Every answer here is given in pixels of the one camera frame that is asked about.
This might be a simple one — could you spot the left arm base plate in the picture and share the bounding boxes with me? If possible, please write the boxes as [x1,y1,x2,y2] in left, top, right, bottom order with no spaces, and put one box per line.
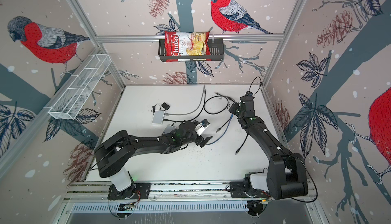
[108,182,151,200]

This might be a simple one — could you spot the black adapter with cord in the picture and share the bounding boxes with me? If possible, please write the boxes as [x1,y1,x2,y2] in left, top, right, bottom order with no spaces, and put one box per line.
[151,102,170,114]

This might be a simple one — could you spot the red cassava chips bag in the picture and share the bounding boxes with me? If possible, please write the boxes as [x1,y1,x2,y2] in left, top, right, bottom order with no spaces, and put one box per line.
[165,31,210,63]

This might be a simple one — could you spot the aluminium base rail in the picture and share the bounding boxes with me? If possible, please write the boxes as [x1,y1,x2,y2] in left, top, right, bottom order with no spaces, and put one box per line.
[62,179,315,203]

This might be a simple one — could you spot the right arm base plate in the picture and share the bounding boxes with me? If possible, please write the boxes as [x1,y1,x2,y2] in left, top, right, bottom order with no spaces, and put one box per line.
[228,181,271,199]

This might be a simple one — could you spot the black wire wall basket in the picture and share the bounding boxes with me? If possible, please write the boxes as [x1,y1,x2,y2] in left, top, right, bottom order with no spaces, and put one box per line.
[158,39,225,63]

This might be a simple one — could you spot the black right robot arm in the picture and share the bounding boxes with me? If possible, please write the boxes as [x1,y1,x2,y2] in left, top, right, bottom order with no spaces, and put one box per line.
[229,92,309,200]

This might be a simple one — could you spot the grey ethernet cable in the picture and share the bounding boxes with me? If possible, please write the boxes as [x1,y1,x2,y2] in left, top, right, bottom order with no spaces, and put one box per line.
[164,85,206,117]

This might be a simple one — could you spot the white mesh wall shelf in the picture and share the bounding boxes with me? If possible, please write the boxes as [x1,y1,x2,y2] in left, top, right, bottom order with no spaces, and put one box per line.
[45,54,112,120]

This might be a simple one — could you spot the black cable gold green plug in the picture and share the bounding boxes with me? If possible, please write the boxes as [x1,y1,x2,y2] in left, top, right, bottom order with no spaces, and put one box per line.
[202,95,232,132]

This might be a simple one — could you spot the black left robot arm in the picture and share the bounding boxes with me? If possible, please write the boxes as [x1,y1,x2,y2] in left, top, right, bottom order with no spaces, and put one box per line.
[94,119,212,192]

